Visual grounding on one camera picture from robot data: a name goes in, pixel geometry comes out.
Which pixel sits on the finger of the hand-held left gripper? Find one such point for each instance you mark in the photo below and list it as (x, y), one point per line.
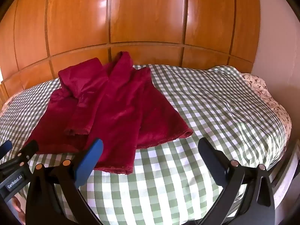
(5, 146)
(29, 150)

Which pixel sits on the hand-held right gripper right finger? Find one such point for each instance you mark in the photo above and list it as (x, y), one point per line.
(211, 160)

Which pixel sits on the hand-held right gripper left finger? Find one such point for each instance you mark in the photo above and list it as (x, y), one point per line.
(90, 160)

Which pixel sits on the dark red fleece garment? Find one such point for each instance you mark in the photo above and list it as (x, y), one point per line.
(112, 114)

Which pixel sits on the person's left hand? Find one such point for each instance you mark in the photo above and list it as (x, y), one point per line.
(18, 206)

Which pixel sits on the green checked blanket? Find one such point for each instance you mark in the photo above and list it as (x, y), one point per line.
(199, 112)

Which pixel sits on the floral bed sheet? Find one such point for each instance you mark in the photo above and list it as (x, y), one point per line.
(269, 98)

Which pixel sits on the wooden headboard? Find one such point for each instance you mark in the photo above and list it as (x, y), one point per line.
(131, 21)

